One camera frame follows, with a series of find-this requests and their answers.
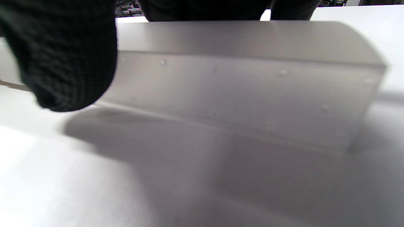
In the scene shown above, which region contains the person's right hand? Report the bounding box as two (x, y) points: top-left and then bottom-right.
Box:
(0, 0), (321, 112)

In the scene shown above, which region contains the cardboard sliding pencil box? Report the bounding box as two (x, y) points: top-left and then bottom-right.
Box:
(0, 20), (387, 155)

